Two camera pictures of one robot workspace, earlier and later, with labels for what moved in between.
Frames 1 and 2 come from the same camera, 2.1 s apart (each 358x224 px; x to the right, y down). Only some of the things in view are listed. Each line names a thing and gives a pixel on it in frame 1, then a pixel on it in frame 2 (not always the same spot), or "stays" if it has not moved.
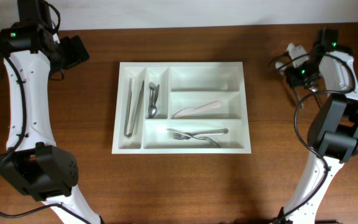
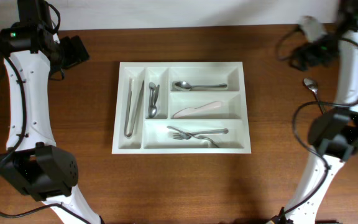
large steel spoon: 314,90 stays
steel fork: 182,135 stays
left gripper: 78,53 stays
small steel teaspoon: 156,94 stays
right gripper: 294,79 to 301,53
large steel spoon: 282,68 to 183,86
